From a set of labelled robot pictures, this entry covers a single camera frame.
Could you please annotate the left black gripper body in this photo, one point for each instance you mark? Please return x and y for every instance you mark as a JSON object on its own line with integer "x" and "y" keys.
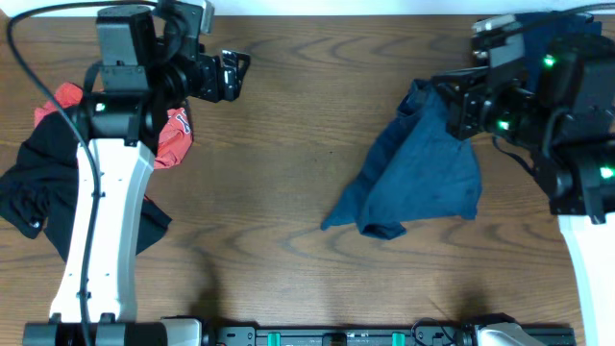
{"x": 205, "y": 84}

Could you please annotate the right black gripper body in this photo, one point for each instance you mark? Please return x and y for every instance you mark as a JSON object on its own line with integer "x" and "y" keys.
{"x": 476, "y": 109}

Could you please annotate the dark blue shorts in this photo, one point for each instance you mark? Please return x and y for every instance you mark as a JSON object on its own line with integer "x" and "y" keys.
{"x": 414, "y": 170}

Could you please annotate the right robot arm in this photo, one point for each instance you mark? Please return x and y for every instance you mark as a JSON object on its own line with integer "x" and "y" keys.
{"x": 565, "y": 125}

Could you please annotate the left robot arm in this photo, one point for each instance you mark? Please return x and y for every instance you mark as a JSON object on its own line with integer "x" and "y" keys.
{"x": 151, "y": 60}

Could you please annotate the red printed t-shirt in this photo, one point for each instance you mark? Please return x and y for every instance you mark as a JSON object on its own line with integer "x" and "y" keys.
{"x": 52, "y": 139}

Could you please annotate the folded navy garment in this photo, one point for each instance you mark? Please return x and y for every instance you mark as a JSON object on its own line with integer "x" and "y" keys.
{"x": 537, "y": 41}

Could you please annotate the black t-shirt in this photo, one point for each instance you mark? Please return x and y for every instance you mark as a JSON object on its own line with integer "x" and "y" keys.
{"x": 39, "y": 196}

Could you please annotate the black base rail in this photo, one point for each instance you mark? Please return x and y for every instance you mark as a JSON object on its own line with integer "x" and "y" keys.
{"x": 422, "y": 335}

